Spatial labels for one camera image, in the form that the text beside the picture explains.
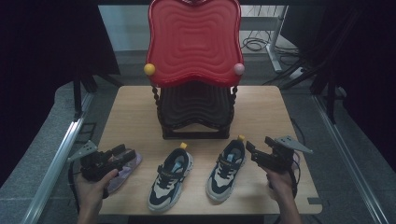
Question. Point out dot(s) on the navy and beige sneaker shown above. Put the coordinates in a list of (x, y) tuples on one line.
[(165, 190), (222, 184)]

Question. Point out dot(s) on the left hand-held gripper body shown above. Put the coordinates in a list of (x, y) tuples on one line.
[(95, 165)]

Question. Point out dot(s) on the red and black shoe rack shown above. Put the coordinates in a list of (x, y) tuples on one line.
[(194, 40)]

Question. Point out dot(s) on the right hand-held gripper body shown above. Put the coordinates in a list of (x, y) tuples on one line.
[(280, 160)]

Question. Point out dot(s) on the person's left hand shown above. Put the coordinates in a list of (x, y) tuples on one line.
[(91, 193)]

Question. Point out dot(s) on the dark curtain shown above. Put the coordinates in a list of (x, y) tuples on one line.
[(46, 62), (364, 62)]

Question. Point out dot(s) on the black tripod stand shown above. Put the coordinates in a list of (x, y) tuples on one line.
[(77, 99), (330, 99)]

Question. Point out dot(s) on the aluminium rail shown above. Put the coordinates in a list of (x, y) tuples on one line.
[(348, 161), (56, 165)]

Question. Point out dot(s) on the person's right hand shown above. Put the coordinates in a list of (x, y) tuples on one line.
[(280, 185)]

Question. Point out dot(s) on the black metal bracket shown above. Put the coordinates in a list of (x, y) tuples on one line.
[(88, 130)]

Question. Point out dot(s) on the white table frame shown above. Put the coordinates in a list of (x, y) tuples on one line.
[(275, 46)]

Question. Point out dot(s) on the white power strip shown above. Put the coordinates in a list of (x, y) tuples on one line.
[(296, 72)]

